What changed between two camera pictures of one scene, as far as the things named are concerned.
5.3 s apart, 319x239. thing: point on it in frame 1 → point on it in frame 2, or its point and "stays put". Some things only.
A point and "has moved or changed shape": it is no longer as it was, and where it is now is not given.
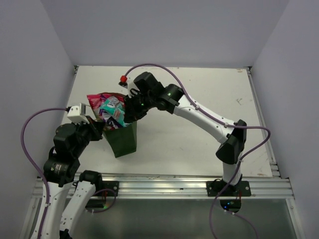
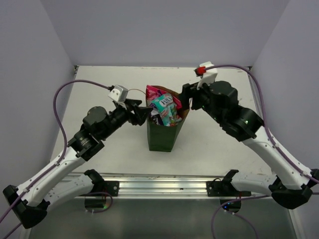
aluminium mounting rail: [184, 185] stays put
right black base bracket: [215, 188] stays put
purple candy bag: [109, 119] has moved or changed shape
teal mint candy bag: [113, 106] has moved or changed shape
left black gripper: [95, 127] → [140, 113]
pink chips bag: [95, 100] has moved or changed shape
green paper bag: [122, 140] → [162, 138]
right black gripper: [131, 114] → [189, 90]
